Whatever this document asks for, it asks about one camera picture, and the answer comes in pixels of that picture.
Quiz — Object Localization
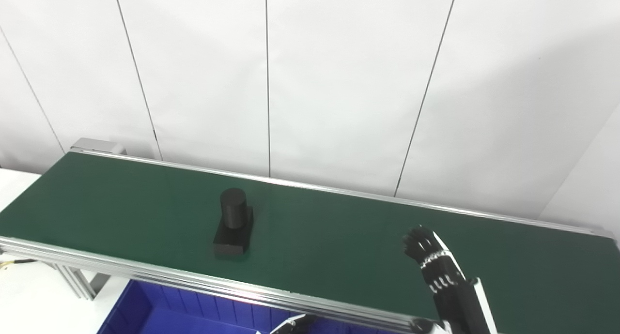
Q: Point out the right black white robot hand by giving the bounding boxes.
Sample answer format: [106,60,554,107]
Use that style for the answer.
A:
[403,226,499,334]

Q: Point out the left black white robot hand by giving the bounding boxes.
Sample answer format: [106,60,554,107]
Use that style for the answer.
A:
[269,315,316,334]

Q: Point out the black cylinder block part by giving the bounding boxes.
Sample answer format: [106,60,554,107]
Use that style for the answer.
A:
[213,188,255,258]

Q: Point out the green conveyor belt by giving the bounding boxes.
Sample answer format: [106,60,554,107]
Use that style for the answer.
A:
[0,148,620,334]
[0,152,620,334]

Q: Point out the blue plastic bin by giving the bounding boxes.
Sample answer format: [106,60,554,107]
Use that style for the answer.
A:
[97,279,388,334]

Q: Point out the aluminium conveyor leg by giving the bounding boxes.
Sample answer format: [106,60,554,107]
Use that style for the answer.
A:
[52,263,110,301]

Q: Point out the grey conveyor end housing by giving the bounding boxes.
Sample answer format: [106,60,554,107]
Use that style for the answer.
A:
[70,138,128,156]

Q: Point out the thin yellow black cable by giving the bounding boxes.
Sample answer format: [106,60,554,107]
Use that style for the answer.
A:
[0,258,38,271]

